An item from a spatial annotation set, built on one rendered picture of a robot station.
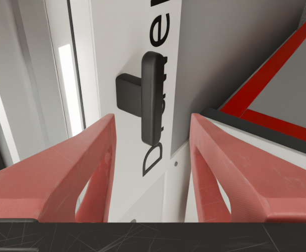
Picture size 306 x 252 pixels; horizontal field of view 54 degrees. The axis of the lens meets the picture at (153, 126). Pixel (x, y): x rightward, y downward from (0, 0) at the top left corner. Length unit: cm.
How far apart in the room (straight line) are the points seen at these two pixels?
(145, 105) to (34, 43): 8
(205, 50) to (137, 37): 18
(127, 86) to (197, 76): 20
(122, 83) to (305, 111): 31
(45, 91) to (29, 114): 2
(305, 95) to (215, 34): 18
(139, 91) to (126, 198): 14
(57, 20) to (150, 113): 8
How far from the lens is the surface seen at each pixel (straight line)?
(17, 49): 19
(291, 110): 47
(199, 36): 38
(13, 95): 19
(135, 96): 22
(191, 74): 38
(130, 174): 30
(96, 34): 20
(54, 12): 20
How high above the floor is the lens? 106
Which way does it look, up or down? 43 degrees down
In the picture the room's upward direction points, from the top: 129 degrees counter-clockwise
